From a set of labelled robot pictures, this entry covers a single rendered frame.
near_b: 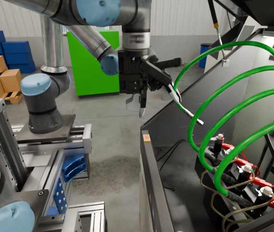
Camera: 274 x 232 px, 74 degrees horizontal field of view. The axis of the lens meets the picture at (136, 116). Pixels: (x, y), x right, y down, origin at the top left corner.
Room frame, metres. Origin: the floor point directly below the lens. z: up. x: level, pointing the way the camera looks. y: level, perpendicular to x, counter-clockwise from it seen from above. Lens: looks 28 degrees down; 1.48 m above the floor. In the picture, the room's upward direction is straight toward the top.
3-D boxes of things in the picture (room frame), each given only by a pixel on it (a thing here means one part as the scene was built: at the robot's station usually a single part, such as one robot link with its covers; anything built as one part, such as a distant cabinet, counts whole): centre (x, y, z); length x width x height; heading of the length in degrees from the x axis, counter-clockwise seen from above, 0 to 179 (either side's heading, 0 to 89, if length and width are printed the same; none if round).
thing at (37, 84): (0.75, 0.42, 1.20); 0.13 x 0.12 x 0.14; 173
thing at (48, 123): (0.74, 0.42, 1.09); 0.15 x 0.15 x 0.10
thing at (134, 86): (0.52, 0.01, 1.35); 0.09 x 0.08 x 0.12; 95
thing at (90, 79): (4.09, 0.92, 0.65); 0.95 x 0.86 x 1.30; 106
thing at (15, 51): (5.79, 3.96, 0.61); 1.26 x 0.48 x 1.22; 98
